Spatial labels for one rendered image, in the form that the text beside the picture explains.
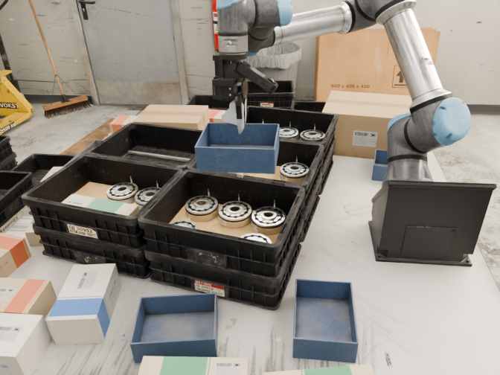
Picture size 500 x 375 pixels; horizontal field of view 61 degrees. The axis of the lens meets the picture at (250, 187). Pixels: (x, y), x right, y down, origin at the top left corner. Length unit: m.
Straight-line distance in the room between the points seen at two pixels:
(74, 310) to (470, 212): 1.09
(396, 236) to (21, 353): 1.03
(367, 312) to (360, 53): 3.15
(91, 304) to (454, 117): 1.06
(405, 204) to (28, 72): 4.60
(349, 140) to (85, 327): 1.30
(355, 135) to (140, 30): 3.05
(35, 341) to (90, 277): 0.20
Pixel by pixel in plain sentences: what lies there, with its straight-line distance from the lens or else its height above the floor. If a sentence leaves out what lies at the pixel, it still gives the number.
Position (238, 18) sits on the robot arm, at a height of 1.40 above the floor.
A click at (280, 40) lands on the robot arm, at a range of 1.29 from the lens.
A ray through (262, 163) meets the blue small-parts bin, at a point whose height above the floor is 1.09.
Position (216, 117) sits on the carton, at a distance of 2.20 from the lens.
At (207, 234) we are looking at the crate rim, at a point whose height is 0.93.
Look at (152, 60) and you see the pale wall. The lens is 4.57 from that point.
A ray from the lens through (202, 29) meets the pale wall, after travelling 4.37.
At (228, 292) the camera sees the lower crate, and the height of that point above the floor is 0.74.
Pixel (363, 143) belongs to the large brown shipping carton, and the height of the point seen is 0.77.
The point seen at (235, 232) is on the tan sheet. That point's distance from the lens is 1.25.
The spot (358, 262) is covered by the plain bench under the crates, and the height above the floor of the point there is 0.70.
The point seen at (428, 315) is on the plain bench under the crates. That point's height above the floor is 0.70.
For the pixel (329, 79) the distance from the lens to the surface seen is 4.11.
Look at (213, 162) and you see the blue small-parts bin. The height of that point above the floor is 1.09.
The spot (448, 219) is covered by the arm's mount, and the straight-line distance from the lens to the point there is 1.33.
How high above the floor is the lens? 1.59
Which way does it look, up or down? 31 degrees down
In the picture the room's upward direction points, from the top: 2 degrees counter-clockwise
